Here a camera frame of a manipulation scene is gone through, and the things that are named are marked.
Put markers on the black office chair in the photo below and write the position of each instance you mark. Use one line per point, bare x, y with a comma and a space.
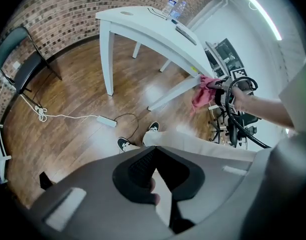
247, 120

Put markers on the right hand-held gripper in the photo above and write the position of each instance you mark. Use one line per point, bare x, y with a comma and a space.
238, 74

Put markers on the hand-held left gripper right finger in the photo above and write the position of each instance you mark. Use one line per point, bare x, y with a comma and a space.
217, 184

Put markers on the person's left shoe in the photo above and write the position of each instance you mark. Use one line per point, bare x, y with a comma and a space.
124, 142

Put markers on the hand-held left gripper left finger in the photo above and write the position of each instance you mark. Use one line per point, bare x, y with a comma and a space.
92, 196

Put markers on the person's shoe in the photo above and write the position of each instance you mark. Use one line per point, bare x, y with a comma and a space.
154, 126
124, 142

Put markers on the black smartphone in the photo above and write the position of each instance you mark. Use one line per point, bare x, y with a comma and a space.
186, 34

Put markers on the white table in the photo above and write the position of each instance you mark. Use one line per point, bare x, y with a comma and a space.
142, 21

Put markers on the white power strip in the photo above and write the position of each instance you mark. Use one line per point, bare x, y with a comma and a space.
106, 121

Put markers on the clear plastic water bottle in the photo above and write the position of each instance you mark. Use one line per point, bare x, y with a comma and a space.
171, 4
179, 10

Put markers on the ceiling light strip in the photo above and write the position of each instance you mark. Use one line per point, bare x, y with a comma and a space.
263, 15

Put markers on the small blue box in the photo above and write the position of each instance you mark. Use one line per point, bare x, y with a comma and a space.
174, 21

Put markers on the white equipment rack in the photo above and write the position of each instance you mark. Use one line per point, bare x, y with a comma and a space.
225, 54

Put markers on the black flat pouch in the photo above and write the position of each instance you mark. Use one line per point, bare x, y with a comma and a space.
45, 181

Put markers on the pink cloth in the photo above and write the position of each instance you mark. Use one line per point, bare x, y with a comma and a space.
201, 99

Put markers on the person's right shoe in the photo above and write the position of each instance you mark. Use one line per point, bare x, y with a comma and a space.
154, 126

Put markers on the person's left hand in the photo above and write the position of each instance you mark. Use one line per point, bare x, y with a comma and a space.
155, 194

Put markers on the black folding chair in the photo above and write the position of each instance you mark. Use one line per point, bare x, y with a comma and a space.
25, 71

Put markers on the white wall socket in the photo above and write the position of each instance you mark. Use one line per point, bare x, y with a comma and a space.
16, 65

